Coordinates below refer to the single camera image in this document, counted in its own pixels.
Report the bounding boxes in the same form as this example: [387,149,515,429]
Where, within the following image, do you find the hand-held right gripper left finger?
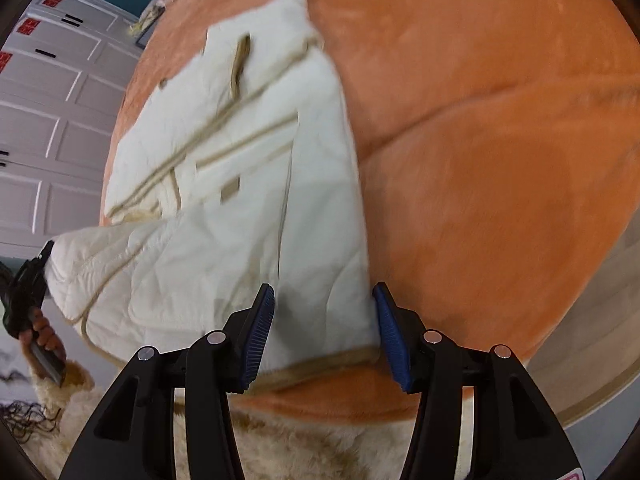
[59,283,277,480]

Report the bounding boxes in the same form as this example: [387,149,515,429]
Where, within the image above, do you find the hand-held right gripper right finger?
[371,281,591,480]

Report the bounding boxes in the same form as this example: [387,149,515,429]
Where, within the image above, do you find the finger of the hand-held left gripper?
[27,239,56,281]

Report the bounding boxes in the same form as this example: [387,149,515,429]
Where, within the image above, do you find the cream quilted jacket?
[44,0,381,395]

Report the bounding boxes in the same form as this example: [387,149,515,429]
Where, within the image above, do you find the person's left hand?
[19,309,67,364]

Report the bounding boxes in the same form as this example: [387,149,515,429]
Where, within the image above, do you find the white panelled wardrobe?
[0,0,143,256]

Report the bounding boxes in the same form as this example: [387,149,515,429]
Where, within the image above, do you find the orange plush blanket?
[97,0,640,423]

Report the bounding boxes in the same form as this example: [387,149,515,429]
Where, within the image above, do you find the grey nightstand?
[136,20,161,50]

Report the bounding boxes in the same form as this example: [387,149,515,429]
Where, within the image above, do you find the yellow and white cloth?
[131,1,167,33]

